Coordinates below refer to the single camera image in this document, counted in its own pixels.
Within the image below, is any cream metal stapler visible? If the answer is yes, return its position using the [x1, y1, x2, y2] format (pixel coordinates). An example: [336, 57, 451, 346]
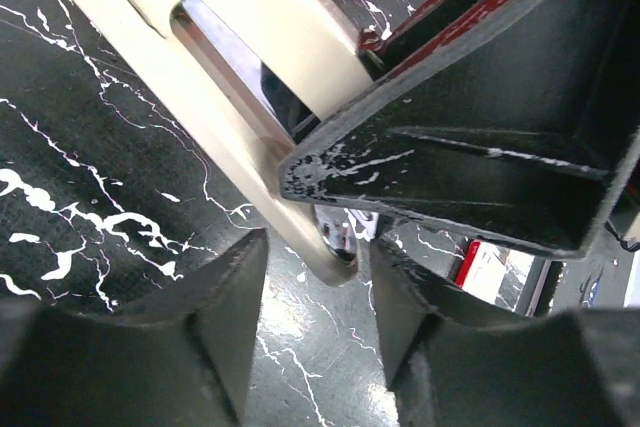
[73, 0, 372, 286]

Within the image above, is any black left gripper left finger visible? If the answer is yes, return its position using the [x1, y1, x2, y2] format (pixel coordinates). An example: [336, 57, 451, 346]
[1, 229, 269, 426]

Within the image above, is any red staple box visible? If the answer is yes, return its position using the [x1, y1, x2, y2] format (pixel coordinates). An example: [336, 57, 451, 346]
[454, 240, 551, 317]

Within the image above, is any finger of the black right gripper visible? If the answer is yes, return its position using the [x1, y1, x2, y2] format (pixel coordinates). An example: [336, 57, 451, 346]
[279, 0, 639, 258]
[358, 0, 507, 80]

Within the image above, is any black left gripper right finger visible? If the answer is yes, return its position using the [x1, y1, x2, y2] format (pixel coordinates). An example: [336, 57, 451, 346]
[369, 239, 639, 426]

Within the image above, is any black marble pattern mat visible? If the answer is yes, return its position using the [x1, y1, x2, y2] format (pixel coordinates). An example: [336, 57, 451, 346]
[0, 0, 640, 427]

